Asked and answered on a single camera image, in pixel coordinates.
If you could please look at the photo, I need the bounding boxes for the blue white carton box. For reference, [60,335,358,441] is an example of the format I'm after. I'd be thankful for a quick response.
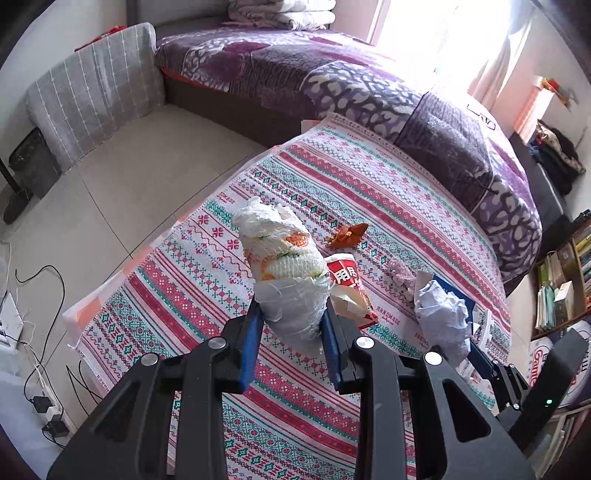
[433,275,481,335]

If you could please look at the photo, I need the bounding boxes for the white paper ball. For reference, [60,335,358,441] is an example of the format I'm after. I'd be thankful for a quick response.
[414,272,471,368]

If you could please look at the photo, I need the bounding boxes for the printed plastic bag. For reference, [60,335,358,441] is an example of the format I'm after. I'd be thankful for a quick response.
[231,197,332,342]

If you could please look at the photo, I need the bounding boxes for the wooden bookshelf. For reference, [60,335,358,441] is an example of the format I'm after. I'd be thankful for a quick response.
[532,209,590,339]

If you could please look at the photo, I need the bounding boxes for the pink crumpled tissue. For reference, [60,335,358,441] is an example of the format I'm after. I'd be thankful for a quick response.
[387,258,416,302]

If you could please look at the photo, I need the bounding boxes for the red white paper box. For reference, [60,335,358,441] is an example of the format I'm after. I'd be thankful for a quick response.
[325,253,379,329]

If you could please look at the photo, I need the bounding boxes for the black bench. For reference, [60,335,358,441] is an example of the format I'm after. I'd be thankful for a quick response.
[509,132,573,259]

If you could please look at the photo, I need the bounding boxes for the brown dried peel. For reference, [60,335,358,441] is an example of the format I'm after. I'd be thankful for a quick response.
[328,223,369,249]

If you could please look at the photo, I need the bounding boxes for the striped patterned table cloth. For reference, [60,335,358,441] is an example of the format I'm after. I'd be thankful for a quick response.
[75,118,511,479]

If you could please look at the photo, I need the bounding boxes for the folded clothes pile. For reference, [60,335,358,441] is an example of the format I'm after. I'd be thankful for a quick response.
[529,120,586,196]

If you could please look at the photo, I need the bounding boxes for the black box on floor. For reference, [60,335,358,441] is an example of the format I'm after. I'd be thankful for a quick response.
[1,127,61,225]

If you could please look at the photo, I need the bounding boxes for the pink curtain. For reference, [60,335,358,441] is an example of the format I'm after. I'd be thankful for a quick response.
[468,1,535,111]

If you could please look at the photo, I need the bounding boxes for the grey checked covered chair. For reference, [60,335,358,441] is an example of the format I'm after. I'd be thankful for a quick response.
[26,22,165,171]

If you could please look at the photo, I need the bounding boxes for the grey bed headboard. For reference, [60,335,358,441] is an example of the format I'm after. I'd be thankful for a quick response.
[125,0,228,26]

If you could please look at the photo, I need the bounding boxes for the folded white quilt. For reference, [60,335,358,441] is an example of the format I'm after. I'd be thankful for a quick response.
[228,0,337,30]

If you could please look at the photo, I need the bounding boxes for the black floor cables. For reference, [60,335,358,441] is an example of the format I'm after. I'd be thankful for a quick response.
[0,263,105,451]

